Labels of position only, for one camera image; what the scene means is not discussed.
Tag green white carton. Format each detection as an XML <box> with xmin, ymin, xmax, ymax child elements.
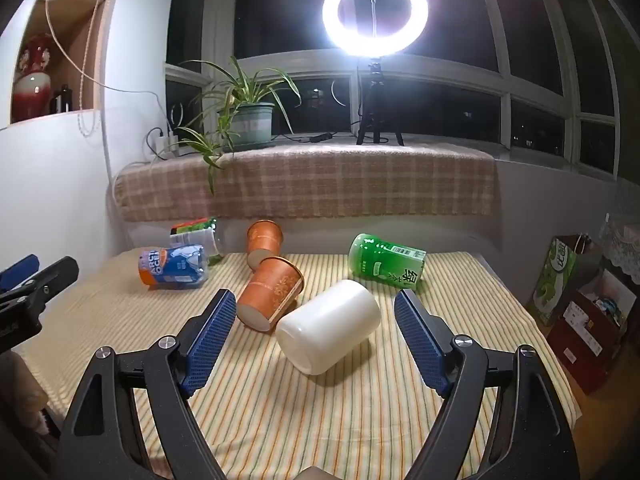
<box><xmin>529</xmin><ymin>235</ymin><xmax>594</xmax><ymax>326</ymax></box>

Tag wooden shelf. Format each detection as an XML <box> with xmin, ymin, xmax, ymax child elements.
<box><xmin>10</xmin><ymin>0</ymin><xmax>109</xmax><ymax>124</ymax></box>

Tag orange paper cup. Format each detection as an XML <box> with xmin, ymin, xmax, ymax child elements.
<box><xmin>236</xmin><ymin>256</ymin><xmax>305</xmax><ymax>334</ymax></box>
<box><xmin>246</xmin><ymin>219</ymin><xmax>284</xmax><ymax>270</ymax></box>

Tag white cup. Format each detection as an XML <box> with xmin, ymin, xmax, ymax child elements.
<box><xmin>275</xmin><ymin>280</ymin><xmax>382</xmax><ymax>375</ymax></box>

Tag plaid blanket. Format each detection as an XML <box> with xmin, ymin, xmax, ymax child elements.
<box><xmin>112</xmin><ymin>140</ymin><xmax>501</xmax><ymax>224</ymax></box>

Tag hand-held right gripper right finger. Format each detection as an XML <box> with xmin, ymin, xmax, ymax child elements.
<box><xmin>393</xmin><ymin>290</ymin><xmax>582</xmax><ymax>480</ymax></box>

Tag beige twisted cord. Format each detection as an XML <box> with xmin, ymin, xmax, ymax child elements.
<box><xmin>78</xmin><ymin>0</ymin><xmax>109</xmax><ymax>137</ymax></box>

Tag black bottle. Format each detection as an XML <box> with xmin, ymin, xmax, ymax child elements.
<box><xmin>52</xmin><ymin>83</ymin><xmax>74</xmax><ymax>114</ymax></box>

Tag white cable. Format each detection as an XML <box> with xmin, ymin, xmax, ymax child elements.
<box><xmin>44</xmin><ymin>0</ymin><xmax>172</xmax><ymax>137</ymax></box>

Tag black cable with controller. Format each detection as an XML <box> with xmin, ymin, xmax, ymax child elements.
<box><xmin>272</xmin><ymin>132</ymin><xmax>362</xmax><ymax>145</ymax></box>

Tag red white vase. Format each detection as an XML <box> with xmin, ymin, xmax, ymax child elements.
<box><xmin>11</xmin><ymin>33</ymin><xmax>54</xmax><ymax>122</ymax></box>

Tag white window frame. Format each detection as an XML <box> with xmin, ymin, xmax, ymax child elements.
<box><xmin>164</xmin><ymin>0</ymin><xmax>622</xmax><ymax>177</ymax></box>

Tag black tripod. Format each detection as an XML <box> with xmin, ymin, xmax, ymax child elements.
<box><xmin>355</xmin><ymin>59</ymin><xmax>405</xmax><ymax>147</ymax></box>

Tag blue orange cut bottle cup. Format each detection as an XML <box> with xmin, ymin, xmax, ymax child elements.
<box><xmin>138</xmin><ymin>244</ymin><xmax>210</xmax><ymax>292</ymax></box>

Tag ring light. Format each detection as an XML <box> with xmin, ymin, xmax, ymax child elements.
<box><xmin>321</xmin><ymin>0</ymin><xmax>430</xmax><ymax>52</ymax></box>

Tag green cut bottle cup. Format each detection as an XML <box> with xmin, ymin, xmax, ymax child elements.
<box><xmin>348</xmin><ymin>233</ymin><xmax>428</xmax><ymax>291</ymax></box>

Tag white power strip with plugs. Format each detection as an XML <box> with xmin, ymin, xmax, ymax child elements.
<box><xmin>144</xmin><ymin>127</ymin><xmax>182</xmax><ymax>162</ymax></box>

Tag striped tablecloth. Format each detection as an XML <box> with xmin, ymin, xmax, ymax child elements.
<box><xmin>19</xmin><ymin>249</ymin><xmax>587</xmax><ymax>480</ymax></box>

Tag white lace cloth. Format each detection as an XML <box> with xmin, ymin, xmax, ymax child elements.
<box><xmin>599</xmin><ymin>179</ymin><xmax>640</xmax><ymax>287</ymax></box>

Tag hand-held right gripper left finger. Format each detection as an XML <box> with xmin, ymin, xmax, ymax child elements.
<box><xmin>59</xmin><ymin>288</ymin><xmax>237</xmax><ymax>480</ymax></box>

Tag red cardboard box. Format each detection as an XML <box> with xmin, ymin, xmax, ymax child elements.
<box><xmin>545</xmin><ymin>267</ymin><xmax>639</xmax><ymax>394</ymax></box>

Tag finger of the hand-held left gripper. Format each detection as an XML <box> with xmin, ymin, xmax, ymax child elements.
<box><xmin>0</xmin><ymin>256</ymin><xmax>80</xmax><ymax>322</ymax></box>
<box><xmin>0</xmin><ymin>254</ymin><xmax>40</xmax><ymax>292</ymax></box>

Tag potted spider plant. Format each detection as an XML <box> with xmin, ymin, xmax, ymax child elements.
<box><xmin>167</xmin><ymin>55</ymin><xmax>303</xmax><ymax>197</ymax></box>

